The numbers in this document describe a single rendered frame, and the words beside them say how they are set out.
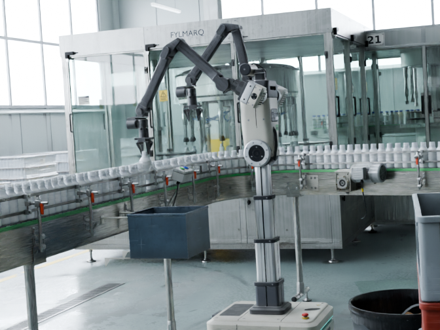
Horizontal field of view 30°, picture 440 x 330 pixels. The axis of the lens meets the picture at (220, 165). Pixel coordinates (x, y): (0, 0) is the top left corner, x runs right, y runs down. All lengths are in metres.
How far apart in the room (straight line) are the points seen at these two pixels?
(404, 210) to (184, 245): 5.74
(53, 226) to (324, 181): 2.55
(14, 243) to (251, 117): 1.70
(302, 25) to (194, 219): 3.91
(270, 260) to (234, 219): 3.18
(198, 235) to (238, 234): 3.84
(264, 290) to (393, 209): 4.85
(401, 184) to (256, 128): 1.30
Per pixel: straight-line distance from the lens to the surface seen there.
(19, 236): 3.57
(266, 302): 4.80
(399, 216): 9.49
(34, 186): 3.73
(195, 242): 4.06
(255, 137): 4.66
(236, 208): 7.89
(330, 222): 7.67
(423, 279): 2.17
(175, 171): 4.84
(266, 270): 4.77
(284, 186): 5.95
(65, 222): 3.88
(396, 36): 9.42
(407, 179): 5.52
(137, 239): 4.06
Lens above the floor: 1.38
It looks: 3 degrees down
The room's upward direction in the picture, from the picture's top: 3 degrees counter-clockwise
